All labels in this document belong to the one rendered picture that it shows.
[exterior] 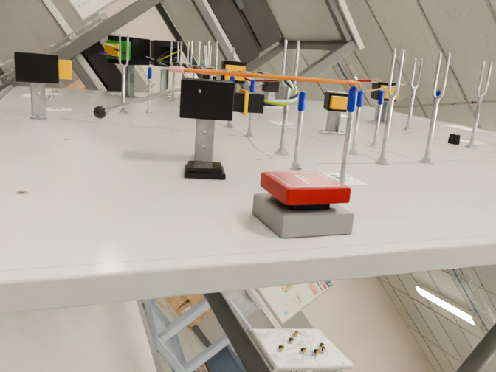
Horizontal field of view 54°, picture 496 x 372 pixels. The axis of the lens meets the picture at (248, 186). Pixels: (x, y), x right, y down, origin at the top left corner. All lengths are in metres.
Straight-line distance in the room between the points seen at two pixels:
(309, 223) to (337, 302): 9.15
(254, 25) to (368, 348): 8.93
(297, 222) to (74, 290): 0.15
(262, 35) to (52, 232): 1.40
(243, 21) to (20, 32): 6.73
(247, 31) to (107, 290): 1.44
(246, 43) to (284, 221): 1.35
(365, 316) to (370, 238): 9.51
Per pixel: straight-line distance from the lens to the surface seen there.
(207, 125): 0.53
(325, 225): 0.34
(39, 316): 0.72
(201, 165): 0.48
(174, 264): 0.28
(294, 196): 0.33
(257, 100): 0.53
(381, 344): 10.27
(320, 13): 1.83
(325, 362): 6.43
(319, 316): 9.42
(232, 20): 1.64
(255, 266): 0.29
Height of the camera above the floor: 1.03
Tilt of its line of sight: 8 degrees up
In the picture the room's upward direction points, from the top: 54 degrees clockwise
